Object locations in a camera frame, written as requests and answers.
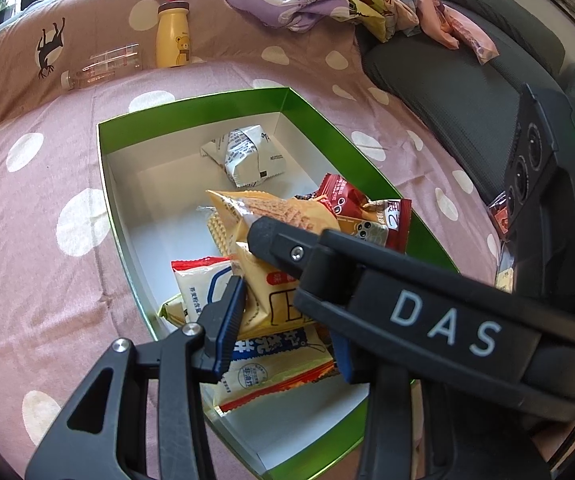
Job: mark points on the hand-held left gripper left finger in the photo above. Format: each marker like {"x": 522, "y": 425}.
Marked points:
{"x": 228, "y": 320}

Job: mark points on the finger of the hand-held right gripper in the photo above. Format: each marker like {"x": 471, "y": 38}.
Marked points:
{"x": 287, "y": 247}

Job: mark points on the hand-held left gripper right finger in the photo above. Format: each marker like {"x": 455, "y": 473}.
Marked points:
{"x": 345, "y": 365}

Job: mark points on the yellow-orange snack packet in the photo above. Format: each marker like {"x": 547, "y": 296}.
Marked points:
{"x": 262, "y": 280}

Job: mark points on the cream green snack packet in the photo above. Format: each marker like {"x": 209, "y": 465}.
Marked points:
{"x": 175, "y": 312}

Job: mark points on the clear wafer biscuit pack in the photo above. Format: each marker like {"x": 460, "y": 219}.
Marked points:
{"x": 222, "y": 237}

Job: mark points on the white blue-print snack packet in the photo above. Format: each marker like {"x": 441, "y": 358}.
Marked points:
{"x": 272, "y": 370}

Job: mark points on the red snack bag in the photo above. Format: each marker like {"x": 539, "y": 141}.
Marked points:
{"x": 352, "y": 200}

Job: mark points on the white silver snack bag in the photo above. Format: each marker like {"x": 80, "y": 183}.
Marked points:
{"x": 245, "y": 155}

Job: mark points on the green cardboard box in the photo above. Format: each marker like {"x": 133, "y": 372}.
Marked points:
{"x": 167, "y": 200}

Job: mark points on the small orange-red packet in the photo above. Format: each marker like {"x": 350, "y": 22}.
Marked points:
{"x": 498, "y": 217}

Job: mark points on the pink dotted bed sheet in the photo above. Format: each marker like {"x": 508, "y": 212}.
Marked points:
{"x": 42, "y": 270}

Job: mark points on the dark grey cushion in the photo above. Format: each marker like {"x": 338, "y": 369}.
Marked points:
{"x": 457, "y": 100}

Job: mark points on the yellow bear bottle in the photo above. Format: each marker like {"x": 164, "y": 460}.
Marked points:
{"x": 172, "y": 35}

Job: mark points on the yellow printed cloth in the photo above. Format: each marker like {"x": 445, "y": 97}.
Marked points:
{"x": 372, "y": 15}

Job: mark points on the clear plastic bottle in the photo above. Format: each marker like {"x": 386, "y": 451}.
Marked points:
{"x": 102, "y": 67}

